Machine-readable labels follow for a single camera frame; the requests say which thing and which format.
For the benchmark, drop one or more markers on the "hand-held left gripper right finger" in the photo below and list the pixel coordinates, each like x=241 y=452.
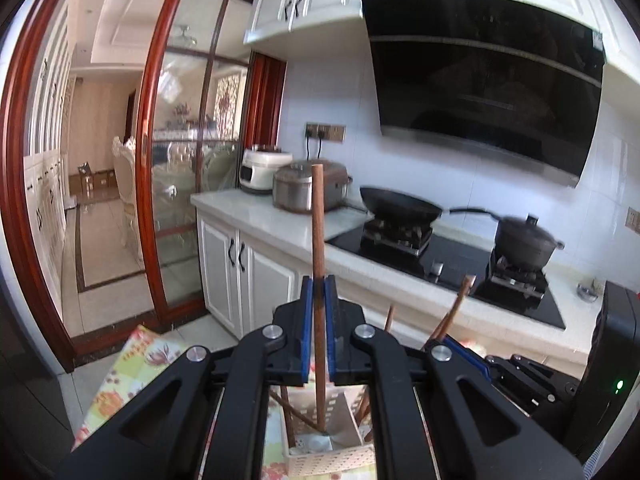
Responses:
x=331 y=330

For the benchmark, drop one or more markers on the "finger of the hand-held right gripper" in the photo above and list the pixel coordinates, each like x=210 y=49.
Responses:
x=467 y=357

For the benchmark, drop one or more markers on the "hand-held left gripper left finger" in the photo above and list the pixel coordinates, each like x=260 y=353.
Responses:
x=307 y=330

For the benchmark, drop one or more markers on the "white perforated plastic basket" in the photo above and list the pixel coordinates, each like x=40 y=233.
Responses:
x=325 y=460

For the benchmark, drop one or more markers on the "white base cabinet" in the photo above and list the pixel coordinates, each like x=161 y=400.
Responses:
x=270 y=275

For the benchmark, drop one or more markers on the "silver stove knob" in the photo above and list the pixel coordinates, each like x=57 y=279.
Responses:
x=436 y=268

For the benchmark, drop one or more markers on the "black gas stove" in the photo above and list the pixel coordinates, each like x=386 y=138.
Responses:
x=460 y=260

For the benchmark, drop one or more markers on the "white speckled kitchen counter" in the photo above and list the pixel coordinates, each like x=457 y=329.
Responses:
x=270 y=220

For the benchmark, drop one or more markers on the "black lidded pot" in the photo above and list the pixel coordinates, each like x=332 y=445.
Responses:
x=525 y=242

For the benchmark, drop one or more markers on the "silver rice cooker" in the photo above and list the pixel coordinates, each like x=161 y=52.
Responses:
x=300 y=187

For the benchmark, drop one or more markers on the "black frying pan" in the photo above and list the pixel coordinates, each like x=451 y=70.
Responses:
x=400 y=205

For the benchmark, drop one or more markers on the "white rice cooker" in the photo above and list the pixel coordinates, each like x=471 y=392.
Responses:
x=257 y=170

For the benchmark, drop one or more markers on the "floral tablecloth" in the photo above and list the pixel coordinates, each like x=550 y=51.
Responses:
x=130 y=365

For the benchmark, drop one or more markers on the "brown cardboard box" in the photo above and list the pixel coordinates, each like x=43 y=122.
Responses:
x=95 y=177

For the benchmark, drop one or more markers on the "black range hood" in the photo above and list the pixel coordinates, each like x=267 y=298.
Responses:
x=480 y=85

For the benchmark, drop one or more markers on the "white wardrobe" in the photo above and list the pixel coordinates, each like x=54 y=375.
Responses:
x=45 y=185

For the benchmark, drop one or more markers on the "red framed glass sliding door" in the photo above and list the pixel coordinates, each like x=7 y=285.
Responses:
x=30 y=110

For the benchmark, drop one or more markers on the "wall switch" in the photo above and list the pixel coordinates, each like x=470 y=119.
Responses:
x=634 y=220

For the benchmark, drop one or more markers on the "wall socket panel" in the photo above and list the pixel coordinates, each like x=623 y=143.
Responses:
x=327 y=132

